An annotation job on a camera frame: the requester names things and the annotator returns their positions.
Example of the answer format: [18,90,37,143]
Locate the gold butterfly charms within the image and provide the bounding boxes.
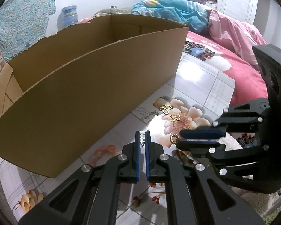
[170,114,181,122]

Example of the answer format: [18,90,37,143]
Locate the blue water jug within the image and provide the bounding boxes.
[62,5,78,28]

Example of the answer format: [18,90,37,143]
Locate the brown cardboard box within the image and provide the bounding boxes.
[0,14,188,178]

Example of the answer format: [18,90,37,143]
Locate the white fluffy rug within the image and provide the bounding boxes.
[229,186,281,224]

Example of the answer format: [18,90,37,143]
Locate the gold outline butterfly charm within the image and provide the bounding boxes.
[159,104,173,115]

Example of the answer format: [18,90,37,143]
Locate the teal patterned wall cloth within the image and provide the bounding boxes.
[0,0,56,72]

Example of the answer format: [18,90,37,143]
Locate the red floral bed blanket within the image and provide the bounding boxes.
[184,31,268,106]

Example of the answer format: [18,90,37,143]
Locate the pink quilt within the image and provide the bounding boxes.
[208,9,267,71]

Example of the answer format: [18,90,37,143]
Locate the blue quilt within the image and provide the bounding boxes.
[131,0,210,34]

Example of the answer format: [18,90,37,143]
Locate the gold ring charm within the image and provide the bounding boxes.
[170,134,179,144]

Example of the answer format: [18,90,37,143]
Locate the pink orange bead bracelet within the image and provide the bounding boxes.
[89,144,119,167]

